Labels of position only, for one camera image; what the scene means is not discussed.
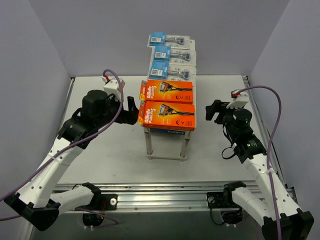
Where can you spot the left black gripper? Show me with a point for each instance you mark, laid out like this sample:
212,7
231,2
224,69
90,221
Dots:
125,113

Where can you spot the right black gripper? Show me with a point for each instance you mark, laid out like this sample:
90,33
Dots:
217,113

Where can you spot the blue Harry's box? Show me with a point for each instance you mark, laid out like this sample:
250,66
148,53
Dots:
168,131

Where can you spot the orange Fusion5 razor box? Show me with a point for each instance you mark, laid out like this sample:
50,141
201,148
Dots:
167,91
167,116

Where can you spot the clear blue-card razor blister pack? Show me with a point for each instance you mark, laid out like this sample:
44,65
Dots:
159,70

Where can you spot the Gillette SkinGuard blister pack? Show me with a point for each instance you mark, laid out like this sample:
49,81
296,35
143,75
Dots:
174,56

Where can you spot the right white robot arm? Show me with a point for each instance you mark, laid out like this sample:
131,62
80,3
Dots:
279,216

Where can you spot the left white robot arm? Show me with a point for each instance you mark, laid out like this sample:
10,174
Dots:
35,201

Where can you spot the white two-tier shelf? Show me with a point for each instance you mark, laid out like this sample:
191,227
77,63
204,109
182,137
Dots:
165,145

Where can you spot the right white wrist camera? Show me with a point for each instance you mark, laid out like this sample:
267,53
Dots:
240,99

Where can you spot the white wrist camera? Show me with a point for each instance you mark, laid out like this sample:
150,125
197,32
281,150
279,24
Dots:
240,99
112,86

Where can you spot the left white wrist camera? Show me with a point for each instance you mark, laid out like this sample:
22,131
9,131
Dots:
112,86

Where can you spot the aluminium mounting rail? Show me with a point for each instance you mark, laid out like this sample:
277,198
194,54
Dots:
161,197

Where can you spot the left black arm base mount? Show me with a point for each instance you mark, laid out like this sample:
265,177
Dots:
107,202

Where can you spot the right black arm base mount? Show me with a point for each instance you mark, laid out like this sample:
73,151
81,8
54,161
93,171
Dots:
217,200

